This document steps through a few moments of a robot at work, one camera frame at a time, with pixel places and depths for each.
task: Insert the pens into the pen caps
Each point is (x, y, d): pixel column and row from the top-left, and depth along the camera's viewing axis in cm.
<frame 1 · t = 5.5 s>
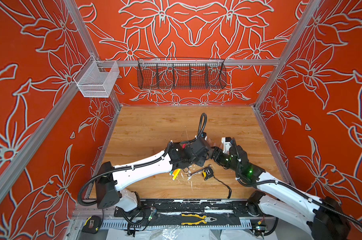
left hand: (203, 152, 72), fingers closed
right hand: (203, 151, 76), fingers open
yellow marker pen: (176, 174, 85), point 2 cm above the table
silver wrench: (189, 174, 85), on the table
yellow black tape measure: (207, 173, 83), point 4 cm above the table

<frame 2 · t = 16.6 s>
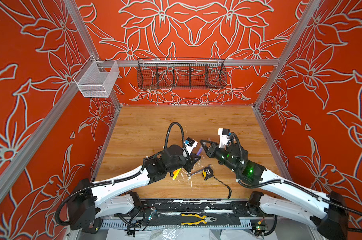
left hand: (199, 154, 71), fingers closed
right hand: (197, 142, 68), fingers closed
the named things where they were.

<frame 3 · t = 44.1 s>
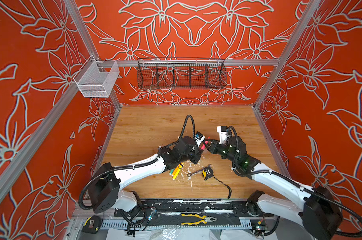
left hand: (202, 148, 76), fingers closed
right hand: (201, 140, 76), fingers open
green marker pen: (171, 171, 87), on the table
the other named things where they were.

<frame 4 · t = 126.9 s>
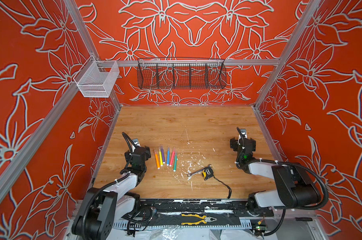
left hand: (136, 148, 88), fingers open
right hand: (241, 136, 91), fingers open
yellow marker pen: (161, 159, 92), on the table
green marker pen: (175, 162, 90), point 2 cm above the table
purple marker pen: (163, 154, 94), on the table
blue marker pen: (168, 155, 94), on the table
pink marker pen: (172, 157, 92), point 2 cm above the table
the other named things where they were.

